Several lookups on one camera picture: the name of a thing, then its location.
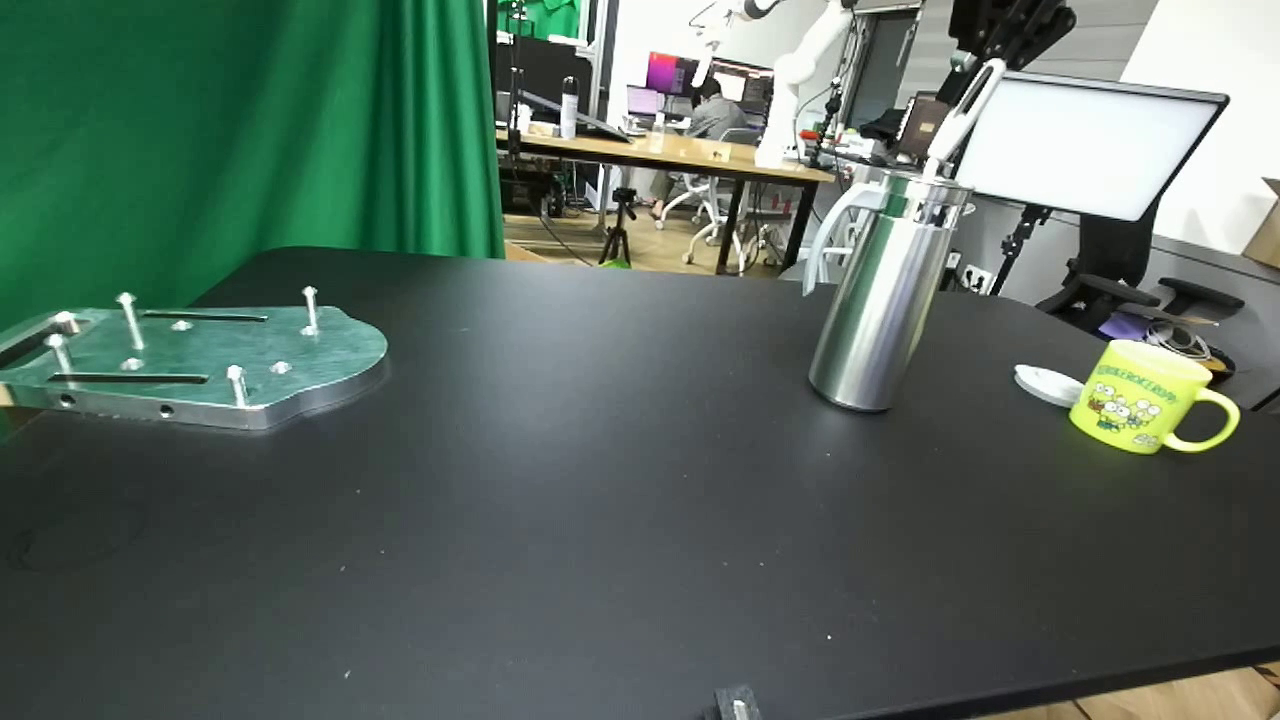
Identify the grey metal mounting plate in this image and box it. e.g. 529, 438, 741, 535
0, 300, 393, 439

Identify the green hanging cloth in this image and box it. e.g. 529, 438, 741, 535
506, 0, 590, 46

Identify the stainless steel flask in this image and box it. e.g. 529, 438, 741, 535
803, 165, 972, 415

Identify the green curtain backdrop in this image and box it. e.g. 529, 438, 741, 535
0, 0, 506, 332

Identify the tall silver bolt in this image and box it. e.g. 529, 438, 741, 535
110, 287, 146, 358

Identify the cardboard box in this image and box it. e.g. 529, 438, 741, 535
1238, 177, 1280, 273

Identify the long wooden desk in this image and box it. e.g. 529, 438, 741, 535
506, 123, 841, 279

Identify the seated person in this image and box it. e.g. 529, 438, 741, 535
688, 76, 767, 145

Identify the large white display screen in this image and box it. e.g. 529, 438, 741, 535
957, 69, 1231, 227

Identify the white bottle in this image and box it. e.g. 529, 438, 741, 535
556, 76, 583, 145

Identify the small black tripod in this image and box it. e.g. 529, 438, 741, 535
594, 185, 641, 270

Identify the yellow-green ceramic mug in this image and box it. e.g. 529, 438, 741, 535
1064, 337, 1249, 459

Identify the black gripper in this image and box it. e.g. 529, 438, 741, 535
943, 0, 1080, 76

